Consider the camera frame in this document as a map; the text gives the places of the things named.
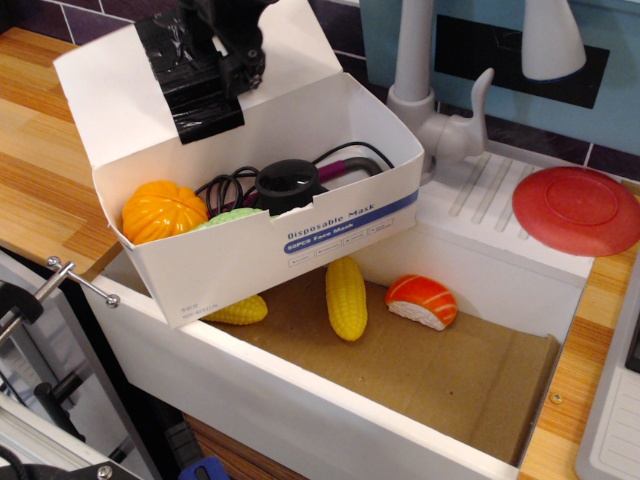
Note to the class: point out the white cone lamp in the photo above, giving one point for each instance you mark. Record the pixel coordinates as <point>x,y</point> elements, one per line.
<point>552,45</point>

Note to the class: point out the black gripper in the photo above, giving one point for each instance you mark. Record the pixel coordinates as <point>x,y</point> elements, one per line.
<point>236,24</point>

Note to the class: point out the yellow toy corn under box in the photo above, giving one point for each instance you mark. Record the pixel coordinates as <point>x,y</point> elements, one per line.
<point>245,312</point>

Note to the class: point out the blue clamp handle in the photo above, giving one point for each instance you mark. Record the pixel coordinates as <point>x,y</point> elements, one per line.
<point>192,462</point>

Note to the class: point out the grey toy faucet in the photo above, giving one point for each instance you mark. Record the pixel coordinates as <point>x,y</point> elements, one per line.
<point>446,139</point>

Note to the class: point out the salmon sushi toy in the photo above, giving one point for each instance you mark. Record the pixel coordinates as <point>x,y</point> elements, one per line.
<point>422,300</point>

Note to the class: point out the orange toy pumpkin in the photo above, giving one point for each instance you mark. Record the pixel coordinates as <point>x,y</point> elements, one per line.
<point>161,209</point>

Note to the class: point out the black round device with cable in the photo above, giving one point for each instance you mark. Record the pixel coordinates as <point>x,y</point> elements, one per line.
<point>291,183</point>

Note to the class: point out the green toy vegetable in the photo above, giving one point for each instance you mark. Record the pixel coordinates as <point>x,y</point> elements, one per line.
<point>226,217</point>

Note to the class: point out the metal clamp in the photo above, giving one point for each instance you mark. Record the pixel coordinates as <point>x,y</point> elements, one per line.
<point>26,307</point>

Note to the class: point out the white face mask box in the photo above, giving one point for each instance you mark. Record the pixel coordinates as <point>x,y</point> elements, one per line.
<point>306,107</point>

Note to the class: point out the teal panel with black tape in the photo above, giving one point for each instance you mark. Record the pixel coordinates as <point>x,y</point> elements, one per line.
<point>441,47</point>

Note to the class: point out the red plastic plate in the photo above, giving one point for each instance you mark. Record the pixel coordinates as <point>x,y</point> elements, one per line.
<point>577,211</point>

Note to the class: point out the white toy sink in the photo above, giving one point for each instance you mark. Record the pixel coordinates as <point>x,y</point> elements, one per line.
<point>465,238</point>

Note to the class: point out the yellow toy corn upright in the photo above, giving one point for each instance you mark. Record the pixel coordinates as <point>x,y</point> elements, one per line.
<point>346,299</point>

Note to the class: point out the brown cardboard sheet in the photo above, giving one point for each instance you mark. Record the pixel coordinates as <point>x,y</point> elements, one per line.
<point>475,381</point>

